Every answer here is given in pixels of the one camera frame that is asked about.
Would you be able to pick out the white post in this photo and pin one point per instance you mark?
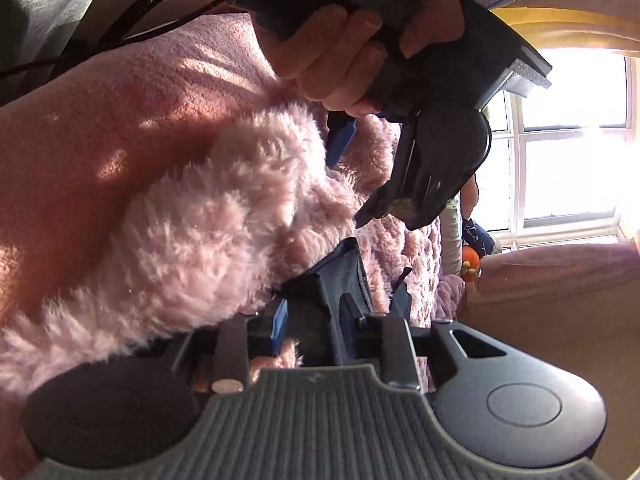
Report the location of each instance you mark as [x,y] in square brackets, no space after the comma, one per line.
[451,240]

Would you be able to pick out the pink fluffy blanket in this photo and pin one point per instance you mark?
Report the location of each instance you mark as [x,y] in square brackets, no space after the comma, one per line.
[200,240]

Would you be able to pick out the pink smooth fleece blanket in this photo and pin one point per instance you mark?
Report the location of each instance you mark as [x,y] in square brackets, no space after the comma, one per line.
[100,125]

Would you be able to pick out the white framed window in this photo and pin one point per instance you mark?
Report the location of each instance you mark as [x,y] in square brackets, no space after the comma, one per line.
[565,170]

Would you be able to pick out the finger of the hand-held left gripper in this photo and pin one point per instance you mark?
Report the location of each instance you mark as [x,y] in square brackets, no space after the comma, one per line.
[376,207]
[342,137]

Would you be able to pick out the orange toy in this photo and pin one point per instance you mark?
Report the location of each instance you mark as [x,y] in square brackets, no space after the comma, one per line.
[470,264]

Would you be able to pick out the person's left hand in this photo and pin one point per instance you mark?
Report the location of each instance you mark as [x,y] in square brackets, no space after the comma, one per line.
[325,55]

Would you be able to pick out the grey cloth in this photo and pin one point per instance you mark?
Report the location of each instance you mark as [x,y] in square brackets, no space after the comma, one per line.
[40,5]

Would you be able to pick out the dark blue printed cloth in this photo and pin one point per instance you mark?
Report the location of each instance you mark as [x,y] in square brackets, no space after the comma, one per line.
[477,237]

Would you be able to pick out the dark navy pants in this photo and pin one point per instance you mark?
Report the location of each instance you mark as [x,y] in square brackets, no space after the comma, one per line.
[335,285]

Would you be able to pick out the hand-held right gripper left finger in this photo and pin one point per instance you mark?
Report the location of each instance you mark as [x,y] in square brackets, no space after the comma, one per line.
[278,329]

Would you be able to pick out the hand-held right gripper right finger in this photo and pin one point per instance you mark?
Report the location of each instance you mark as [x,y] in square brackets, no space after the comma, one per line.
[367,335]

